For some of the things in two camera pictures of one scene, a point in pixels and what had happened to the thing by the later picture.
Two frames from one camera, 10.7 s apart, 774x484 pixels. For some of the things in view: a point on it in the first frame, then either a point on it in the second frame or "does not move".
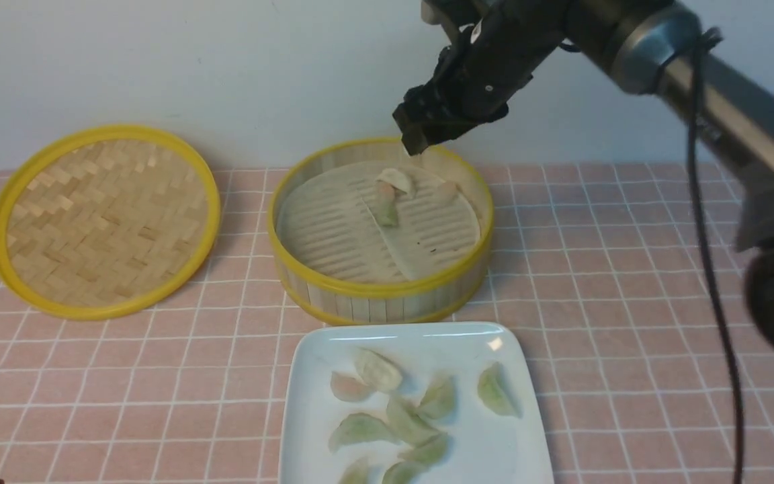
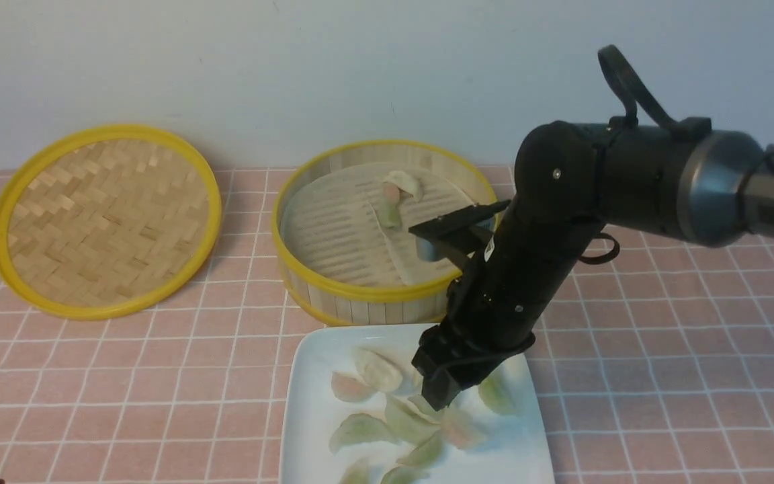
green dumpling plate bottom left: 356,473 does not move
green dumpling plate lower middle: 427,452 does not move
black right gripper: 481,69 to 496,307
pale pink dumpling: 447,192 to 459,427
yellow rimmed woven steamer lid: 105,222 does not move
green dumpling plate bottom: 404,472 does not move
